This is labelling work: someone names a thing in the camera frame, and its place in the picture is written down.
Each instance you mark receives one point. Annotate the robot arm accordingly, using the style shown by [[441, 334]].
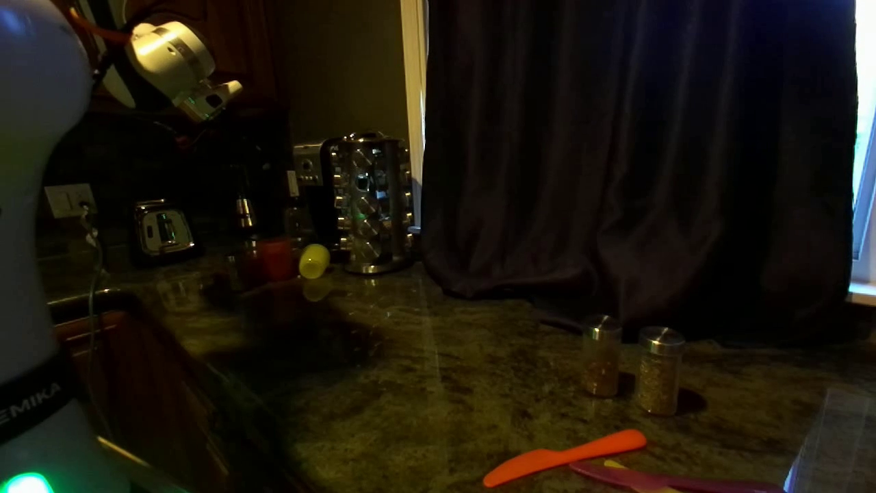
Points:
[[34, 205]]

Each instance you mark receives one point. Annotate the metal spice rack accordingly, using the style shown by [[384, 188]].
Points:
[[399, 205]]

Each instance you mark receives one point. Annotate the glass spice bottle silver cap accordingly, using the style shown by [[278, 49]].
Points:
[[601, 363], [659, 376]]

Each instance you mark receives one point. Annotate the group of spice jars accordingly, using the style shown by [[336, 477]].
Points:
[[363, 205]]

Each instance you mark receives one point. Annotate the yellow plastic cup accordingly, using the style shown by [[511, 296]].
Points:
[[314, 261]]

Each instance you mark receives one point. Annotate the silver coffee maker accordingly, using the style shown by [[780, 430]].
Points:
[[308, 164]]

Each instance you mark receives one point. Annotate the red container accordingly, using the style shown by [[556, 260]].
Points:
[[274, 260]]

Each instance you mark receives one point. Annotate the dark curtain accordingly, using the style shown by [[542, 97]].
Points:
[[636, 157]]

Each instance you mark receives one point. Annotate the orange plastic knife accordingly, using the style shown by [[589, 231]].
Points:
[[561, 455]]

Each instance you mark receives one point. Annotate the silver toaster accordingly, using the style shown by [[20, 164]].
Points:
[[164, 233]]

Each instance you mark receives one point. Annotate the purple plastic knife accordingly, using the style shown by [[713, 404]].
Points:
[[684, 481]]

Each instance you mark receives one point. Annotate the window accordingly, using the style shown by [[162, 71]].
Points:
[[866, 103]]

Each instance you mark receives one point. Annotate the wall socket plate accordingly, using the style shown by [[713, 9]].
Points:
[[65, 200]]

